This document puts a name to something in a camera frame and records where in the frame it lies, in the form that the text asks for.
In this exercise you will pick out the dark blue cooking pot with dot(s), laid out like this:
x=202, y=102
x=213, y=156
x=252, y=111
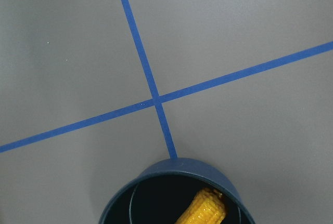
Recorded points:
x=162, y=192

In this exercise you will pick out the yellow corn cob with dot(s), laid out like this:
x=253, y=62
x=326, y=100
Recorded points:
x=206, y=207

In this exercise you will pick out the blue tape grid lines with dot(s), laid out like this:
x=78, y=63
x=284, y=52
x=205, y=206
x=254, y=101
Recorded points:
x=158, y=100

